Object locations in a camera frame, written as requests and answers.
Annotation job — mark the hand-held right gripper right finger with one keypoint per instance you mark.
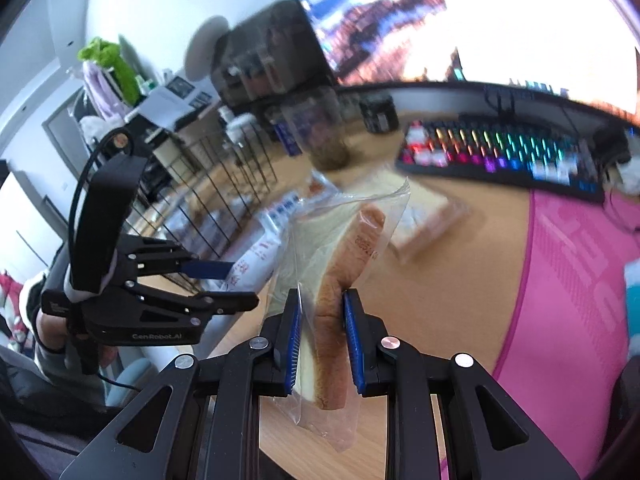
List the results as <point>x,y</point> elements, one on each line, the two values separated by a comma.
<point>354,340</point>

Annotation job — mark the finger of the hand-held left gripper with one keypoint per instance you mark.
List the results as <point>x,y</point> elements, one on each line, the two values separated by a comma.
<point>210,269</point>
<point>235,303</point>

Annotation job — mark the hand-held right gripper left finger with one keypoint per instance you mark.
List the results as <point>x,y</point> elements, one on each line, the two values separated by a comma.
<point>292,340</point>

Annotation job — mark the long white snack packet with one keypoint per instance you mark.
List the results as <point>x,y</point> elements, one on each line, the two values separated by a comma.
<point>255,265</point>

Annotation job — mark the bagged white bread slice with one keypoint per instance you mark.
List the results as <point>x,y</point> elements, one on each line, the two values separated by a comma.
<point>430,220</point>
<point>350,260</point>

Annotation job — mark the person's left forearm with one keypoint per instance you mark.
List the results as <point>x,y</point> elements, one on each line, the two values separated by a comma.
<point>65,375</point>

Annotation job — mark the person's left hand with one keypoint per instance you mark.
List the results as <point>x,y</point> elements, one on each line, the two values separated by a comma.
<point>52,332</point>

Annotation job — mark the blue white cracker packet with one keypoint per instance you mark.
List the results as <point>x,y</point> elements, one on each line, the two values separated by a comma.
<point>280,212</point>

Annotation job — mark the printed paper sheets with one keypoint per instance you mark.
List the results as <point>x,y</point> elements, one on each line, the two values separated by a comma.
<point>165,97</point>

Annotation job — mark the orange white cracker packet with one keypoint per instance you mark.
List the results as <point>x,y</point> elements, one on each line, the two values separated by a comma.
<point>320,185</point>

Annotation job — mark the white round jar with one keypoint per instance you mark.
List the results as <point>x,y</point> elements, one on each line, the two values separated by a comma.
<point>242,127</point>

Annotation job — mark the blue white tissue pack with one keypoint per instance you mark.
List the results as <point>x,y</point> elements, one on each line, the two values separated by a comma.
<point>287,135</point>

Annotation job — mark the green plush toy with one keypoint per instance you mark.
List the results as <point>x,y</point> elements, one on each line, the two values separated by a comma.
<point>112,62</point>

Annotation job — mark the clear plastic cup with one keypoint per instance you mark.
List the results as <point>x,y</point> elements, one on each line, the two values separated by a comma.
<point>315,125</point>

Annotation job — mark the white round disc lamp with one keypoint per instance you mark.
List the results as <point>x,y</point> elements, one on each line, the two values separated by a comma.
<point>205,47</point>

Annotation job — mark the pink desk mat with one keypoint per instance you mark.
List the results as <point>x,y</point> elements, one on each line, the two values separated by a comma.
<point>565,310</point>

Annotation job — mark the smoked acrylic storage box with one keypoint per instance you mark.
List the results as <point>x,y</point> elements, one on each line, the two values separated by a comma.
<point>270,50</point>

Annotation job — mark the black jar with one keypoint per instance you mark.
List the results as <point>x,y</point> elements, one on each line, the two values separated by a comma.
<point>377,112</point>

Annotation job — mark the black backlit keyboard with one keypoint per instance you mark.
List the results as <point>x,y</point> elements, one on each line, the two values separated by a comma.
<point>500,155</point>

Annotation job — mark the blue white pouch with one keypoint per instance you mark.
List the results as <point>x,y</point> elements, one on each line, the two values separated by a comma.
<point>632,300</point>

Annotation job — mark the curved computer monitor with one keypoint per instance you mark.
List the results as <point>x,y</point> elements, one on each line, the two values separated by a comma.
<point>450,20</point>

